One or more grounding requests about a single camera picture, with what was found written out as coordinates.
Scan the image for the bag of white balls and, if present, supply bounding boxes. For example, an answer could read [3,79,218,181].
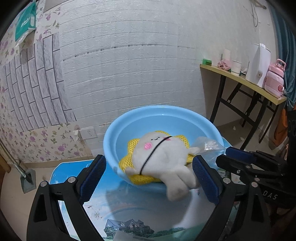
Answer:
[190,137,226,164]

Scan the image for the white plush with yellow net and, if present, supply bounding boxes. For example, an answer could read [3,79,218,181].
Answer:
[119,131,200,201]

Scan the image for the blue plastic basin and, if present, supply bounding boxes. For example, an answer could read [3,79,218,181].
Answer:
[103,105,225,197]

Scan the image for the wooden side table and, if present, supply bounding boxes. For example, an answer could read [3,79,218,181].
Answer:
[200,64,287,150]

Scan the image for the pink lunch jar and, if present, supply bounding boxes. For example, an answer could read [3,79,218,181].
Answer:
[264,59,287,98]

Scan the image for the white cup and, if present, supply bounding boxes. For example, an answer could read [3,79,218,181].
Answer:
[231,60,242,76]

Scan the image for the white kettle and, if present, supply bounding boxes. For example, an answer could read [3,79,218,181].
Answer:
[245,43,271,88]

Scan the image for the green small box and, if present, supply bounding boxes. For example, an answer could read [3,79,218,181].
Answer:
[202,58,212,66]

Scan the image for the teal hanging bag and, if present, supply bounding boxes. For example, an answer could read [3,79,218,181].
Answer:
[15,1,37,46]

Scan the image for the dustpan with handle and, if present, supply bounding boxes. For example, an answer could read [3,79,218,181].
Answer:
[1,141,36,194]

